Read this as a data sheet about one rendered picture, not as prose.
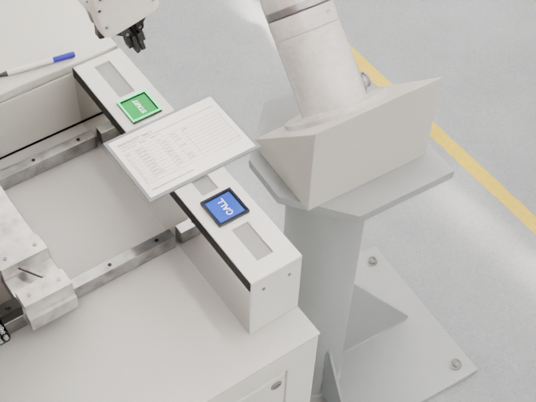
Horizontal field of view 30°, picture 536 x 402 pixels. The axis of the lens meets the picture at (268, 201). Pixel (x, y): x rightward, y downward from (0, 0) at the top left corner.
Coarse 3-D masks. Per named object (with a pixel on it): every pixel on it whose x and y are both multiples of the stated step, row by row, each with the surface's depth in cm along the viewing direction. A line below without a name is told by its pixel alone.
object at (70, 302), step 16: (0, 192) 166; (0, 208) 164; (16, 208) 164; (0, 224) 162; (16, 224) 162; (0, 240) 160; (16, 240) 160; (48, 272) 156; (16, 288) 154; (64, 304) 153; (32, 320) 151; (48, 320) 153
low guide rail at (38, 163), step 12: (84, 132) 179; (60, 144) 177; (72, 144) 177; (84, 144) 179; (96, 144) 180; (36, 156) 175; (48, 156) 176; (60, 156) 177; (72, 156) 179; (12, 168) 174; (24, 168) 174; (36, 168) 175; (48, 168) 177; (0, 180) 172; (12, 180) 174; (24, 180) 176
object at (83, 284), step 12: (156, 240) 165; (168, 240) 165; (132, 252) 163; (144, 252) 163; (156, 252) 165; (108, 264) 161; (120, 264) 161; (132, 264) 163; (84, 276) 160; (96, 276) 160; (108, 276) 162; (84, 288) 160; (96, 288) 162; (12, 324) 155; (24, 324) 156
